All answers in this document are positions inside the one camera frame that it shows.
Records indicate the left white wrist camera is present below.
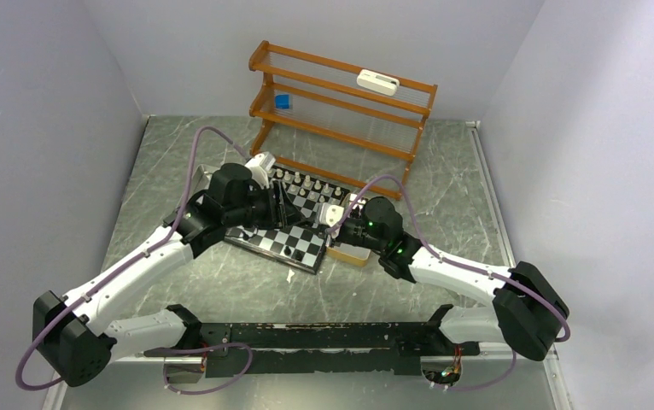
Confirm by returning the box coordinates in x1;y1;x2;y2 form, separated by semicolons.
245;152;276;188

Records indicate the black and white chessboard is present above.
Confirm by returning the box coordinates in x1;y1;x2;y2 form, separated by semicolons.
225;166;352;274

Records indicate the silver tin box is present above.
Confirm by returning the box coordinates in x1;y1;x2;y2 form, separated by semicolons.
189;164;219;196

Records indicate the orange wooden shelf rack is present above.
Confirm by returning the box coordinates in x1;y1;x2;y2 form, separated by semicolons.
248;40;438;183

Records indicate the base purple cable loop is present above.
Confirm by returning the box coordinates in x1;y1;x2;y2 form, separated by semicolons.
161;346;254;396

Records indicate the blue cube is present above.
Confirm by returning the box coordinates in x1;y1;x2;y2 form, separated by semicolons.
273;94;292;109

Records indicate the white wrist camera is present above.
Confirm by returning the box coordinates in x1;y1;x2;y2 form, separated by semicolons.
245;152;276;188
316;202;344;228

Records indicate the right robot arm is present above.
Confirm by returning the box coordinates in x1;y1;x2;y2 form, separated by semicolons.
317;196;569;361

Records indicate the black base frame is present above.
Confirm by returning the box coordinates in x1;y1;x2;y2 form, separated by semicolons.
172;305;480;378

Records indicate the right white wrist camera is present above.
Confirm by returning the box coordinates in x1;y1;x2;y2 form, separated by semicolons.
316;202;344;228

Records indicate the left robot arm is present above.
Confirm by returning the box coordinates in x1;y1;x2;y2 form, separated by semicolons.
27;163;307;387

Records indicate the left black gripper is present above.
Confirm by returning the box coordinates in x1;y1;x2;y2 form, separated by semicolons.
224;179;305;229

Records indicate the white rectangular device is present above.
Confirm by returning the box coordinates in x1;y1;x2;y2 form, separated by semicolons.
356;69;400;97

